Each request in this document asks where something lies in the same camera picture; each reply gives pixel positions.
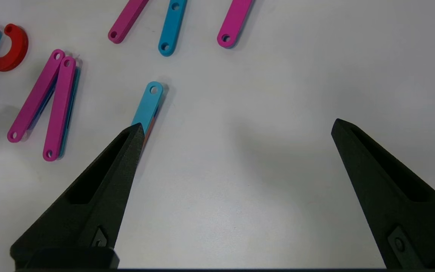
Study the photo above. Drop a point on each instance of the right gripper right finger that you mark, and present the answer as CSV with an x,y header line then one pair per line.
x,y
402,211

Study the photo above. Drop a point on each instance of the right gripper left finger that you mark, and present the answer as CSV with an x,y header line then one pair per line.
x,y
89,211

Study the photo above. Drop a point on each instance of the pink bar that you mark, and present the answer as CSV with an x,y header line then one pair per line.
x,y
36,96
234,20
127,20
59,109

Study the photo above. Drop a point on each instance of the blue bar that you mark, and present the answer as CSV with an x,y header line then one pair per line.
x,y
149,104
171,26

